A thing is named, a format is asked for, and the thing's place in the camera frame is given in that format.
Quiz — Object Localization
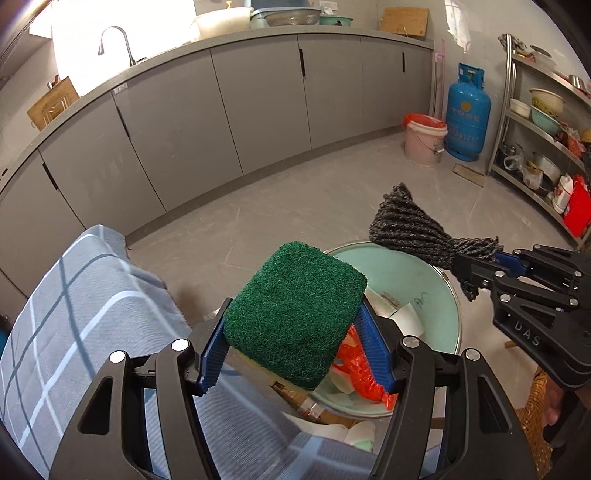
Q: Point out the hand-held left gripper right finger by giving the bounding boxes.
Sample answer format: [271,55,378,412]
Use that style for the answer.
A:
[358,300,539,480]

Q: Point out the metal colander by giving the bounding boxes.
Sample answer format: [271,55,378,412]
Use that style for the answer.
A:
[263,11,320,27]

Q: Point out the person's right hand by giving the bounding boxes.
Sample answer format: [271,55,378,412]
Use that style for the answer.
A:
[544,371,566,428]

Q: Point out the white plastic jug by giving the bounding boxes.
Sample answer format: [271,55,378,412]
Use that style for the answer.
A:
[551,174,574,214]

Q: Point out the pale green enamel basin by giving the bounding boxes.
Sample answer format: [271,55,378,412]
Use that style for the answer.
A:
[272,242,462,418]

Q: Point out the pink bucket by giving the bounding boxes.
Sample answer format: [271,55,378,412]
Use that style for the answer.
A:
[403,114,448,166]

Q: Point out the red plastic bag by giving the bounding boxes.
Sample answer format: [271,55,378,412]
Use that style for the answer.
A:
[332,325,398,409]

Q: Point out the metal pot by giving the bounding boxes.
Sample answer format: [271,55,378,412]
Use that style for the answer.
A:
[524,152,561,190]

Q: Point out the pink handled mop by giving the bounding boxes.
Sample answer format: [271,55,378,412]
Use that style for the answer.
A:
[431,39,448,118]

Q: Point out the metal faucet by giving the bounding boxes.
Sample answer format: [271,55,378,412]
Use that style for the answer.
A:
[98,26,137,68]

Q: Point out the bright window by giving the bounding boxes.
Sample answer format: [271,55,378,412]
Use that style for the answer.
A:
[51,0,197,95]

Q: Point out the blue gas cylinder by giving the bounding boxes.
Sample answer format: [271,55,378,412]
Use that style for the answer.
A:
[443,63,491,162]

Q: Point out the wicker chair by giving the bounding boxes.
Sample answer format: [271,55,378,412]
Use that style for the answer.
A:
[270,342,555,480]

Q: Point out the white green colander bowl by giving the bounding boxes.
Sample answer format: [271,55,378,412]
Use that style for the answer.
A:
[529,88,566,116]

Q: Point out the blue dish box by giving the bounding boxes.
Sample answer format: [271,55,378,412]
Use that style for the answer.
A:
[252,0,319,24]

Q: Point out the blue plaid tablecloth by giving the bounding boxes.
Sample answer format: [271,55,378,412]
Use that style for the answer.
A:
[0,224,444,480]

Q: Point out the grey yarn bundle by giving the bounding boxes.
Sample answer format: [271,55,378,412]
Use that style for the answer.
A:
[368,183,504,303]

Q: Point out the green scouring sponge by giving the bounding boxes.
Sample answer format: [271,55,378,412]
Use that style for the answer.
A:
[222,241,369,389]

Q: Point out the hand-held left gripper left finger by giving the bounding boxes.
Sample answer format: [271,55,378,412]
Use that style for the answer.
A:
[52,298,233,480]

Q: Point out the metal shelf rack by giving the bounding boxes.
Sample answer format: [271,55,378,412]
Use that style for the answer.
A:
[487,34,591,245]

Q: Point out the red plastic container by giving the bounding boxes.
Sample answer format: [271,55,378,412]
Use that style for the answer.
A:
[564,175,591,238]

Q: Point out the teal colander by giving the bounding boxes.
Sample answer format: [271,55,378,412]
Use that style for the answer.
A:
[531,107,561,136]

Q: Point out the wooden cutting board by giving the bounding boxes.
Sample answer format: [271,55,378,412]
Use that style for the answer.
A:
[27,76,80,130]
[379,7,430,40]

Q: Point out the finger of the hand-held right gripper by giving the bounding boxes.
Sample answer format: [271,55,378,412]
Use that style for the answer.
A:
[452,254,591,315]
[494,244,591,282]

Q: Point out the grey kitchen counter cabinets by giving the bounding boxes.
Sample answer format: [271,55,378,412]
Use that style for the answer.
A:
[0,25,435,319]

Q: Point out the white plastic basin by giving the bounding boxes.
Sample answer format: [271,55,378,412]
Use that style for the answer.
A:
[191,6,254,40]

